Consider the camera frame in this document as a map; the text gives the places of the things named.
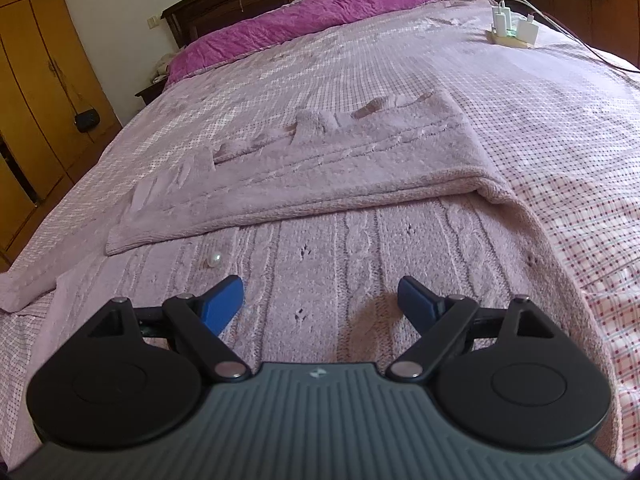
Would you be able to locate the orange wooden wardrobe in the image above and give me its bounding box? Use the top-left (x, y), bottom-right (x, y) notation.
top-left (0, 0), bottom-right (124, 267)

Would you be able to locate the pink knitted cardigan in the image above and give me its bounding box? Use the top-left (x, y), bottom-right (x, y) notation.
top-left (0, 91), bottom-right (626, 476)

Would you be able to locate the cream power strip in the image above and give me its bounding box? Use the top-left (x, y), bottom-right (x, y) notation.
top-left (487, 27), bottom-right (536, 51)

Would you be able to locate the black cable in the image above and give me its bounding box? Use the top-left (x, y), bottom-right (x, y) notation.
top-left (542, 9), bottom-right (640, 74)

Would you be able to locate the magenta quilt pillow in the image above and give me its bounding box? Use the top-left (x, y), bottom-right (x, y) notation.
top-left (167, 0), bottom-right (482, 84)

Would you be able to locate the dark wooden nightstand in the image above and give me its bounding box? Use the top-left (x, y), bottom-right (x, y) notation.
top-left (134, 80), bottom-right (169, 106)

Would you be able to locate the small black bag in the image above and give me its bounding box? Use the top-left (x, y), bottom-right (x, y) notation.
top-left (47, 57), bottom-right (101, 134)

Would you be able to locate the bed with pink checked sheet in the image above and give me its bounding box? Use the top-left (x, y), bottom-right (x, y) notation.
top-left (0, 0), bottom-right (640, 473)

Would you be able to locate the beige cloth on nightstand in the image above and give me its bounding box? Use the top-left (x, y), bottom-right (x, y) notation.
top-left (152, 52), bottom-right (187, 84)

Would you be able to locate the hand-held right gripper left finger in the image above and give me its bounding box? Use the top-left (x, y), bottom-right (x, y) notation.
top-left (87, 275), bottom-right (251, 382)

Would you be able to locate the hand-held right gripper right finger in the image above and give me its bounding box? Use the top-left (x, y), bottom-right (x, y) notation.
top-left (385, 276), bottom-right (557, 381)

